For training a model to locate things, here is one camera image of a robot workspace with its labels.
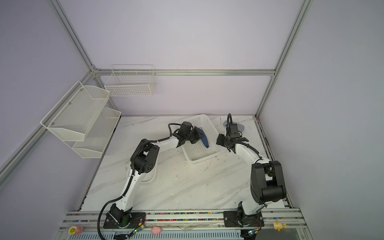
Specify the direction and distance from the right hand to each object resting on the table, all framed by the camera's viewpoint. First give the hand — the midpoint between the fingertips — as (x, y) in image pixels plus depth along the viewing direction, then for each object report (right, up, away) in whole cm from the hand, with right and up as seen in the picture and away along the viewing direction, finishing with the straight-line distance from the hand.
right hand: (219, 138), depth 93 cm
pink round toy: (-34, -42, -23) cm, 59 cm away
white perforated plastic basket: (-14, -9, +6) cm, 18 cm away
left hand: (-9, +2, +9) cm, 13 cm away
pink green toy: (-70, -40, -26) cm, 85 cm away
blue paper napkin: (-10, 0, +8) cm, 12 cm away
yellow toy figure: (+24, -39, -25) cm, 52 cm away
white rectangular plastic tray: (-41, -21, -11) cm, 47 cm away
